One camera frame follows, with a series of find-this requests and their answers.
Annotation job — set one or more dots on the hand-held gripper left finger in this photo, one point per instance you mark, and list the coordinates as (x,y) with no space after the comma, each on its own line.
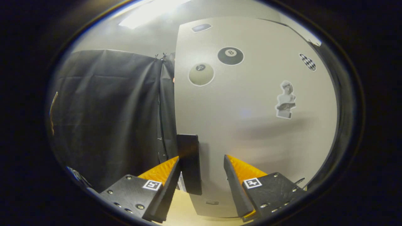
(168,191)

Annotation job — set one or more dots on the black backdrop cloth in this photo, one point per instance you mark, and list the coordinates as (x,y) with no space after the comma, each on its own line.
(103,110)

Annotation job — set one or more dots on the black backdrop stand pole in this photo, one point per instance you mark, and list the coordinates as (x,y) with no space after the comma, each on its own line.
(161,125)

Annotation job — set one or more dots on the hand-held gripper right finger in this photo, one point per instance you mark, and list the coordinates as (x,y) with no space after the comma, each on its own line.
(237,188)

